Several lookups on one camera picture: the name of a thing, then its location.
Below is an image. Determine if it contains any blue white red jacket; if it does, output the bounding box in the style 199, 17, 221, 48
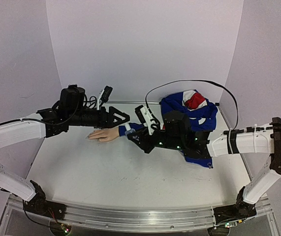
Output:
118, 89, 218, 169

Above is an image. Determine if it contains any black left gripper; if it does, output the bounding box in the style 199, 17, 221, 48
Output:
68, 106, 131, 130

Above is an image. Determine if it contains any nail polish bottle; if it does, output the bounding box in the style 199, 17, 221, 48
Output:
125, 123, 136, 136

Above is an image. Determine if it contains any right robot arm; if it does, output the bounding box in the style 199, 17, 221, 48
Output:
127, 111, 281, 209

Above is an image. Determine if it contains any aluminium front rail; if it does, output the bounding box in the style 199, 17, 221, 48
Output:
4, 201, 274, 233

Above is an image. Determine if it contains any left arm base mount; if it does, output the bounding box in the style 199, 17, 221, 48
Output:
23, 180, 66, 220

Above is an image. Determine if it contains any mannequin hand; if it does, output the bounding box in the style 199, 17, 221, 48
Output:
86, 127, 119, 142

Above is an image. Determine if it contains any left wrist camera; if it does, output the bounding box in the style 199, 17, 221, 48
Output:
96, 86, 113, 110

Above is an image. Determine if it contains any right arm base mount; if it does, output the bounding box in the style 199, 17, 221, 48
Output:
214, 187, 257, 226

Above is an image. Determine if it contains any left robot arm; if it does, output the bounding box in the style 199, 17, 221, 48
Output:
0, 85, 130, 215

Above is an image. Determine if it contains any black right camera cable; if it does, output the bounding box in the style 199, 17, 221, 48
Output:
145, 79, 238, 131

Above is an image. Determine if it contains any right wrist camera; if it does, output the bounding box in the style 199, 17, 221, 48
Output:
135, 105, 160, 135

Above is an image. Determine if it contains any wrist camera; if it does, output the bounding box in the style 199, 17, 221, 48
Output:
135, 105, 160, 135
96, 86, 113, 110

